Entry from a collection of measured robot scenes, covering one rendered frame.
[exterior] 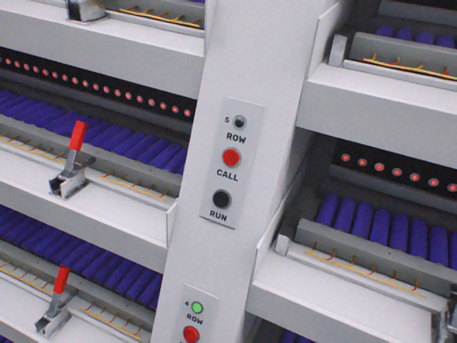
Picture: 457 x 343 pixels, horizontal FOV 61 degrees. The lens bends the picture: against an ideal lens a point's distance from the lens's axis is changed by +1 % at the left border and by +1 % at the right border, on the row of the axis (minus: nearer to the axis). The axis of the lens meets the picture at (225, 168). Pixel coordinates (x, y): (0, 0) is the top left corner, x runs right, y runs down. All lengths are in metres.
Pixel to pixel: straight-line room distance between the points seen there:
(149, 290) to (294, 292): 0.27
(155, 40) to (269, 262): 0.26
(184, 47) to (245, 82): 0.07
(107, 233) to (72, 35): 0.22
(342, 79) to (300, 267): 0.20
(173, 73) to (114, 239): 0.20
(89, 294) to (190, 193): 0.28
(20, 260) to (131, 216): 0.26
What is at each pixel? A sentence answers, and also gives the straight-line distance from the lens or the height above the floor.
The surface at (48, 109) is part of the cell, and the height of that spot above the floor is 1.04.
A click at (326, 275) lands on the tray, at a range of 0.43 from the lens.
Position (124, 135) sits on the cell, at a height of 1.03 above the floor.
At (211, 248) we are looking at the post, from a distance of 0.40.
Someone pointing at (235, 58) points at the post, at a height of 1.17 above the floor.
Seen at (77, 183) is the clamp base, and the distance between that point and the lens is 0.51.
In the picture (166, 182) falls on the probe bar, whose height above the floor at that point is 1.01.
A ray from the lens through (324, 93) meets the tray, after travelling 0.34.
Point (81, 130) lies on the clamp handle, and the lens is 0.50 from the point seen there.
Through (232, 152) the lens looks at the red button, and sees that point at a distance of 0.36.
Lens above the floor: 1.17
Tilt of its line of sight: 16 degrees down
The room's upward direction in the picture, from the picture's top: 13 degrees clockwise
